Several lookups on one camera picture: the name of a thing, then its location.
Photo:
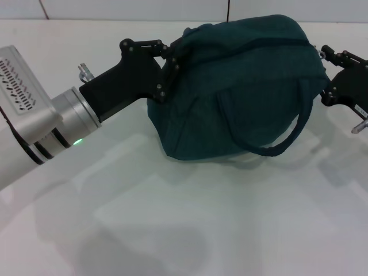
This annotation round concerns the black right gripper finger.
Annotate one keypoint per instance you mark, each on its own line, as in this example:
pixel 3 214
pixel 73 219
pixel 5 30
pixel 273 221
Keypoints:
pixel 342 57

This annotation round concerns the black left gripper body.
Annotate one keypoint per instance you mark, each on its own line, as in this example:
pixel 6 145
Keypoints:
pixel 126 77

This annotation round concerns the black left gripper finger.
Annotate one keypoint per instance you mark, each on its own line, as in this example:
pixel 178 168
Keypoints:
pixel 169 77
pixel 158 47

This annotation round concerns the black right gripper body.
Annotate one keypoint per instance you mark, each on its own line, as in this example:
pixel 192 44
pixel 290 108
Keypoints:
pixel 350 86

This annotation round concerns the dark teal fabric bag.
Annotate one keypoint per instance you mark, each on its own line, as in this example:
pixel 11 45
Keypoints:
pixel 238 100

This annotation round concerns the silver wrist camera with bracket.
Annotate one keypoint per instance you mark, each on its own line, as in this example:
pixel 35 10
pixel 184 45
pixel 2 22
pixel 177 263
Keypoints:
pixel 26 95

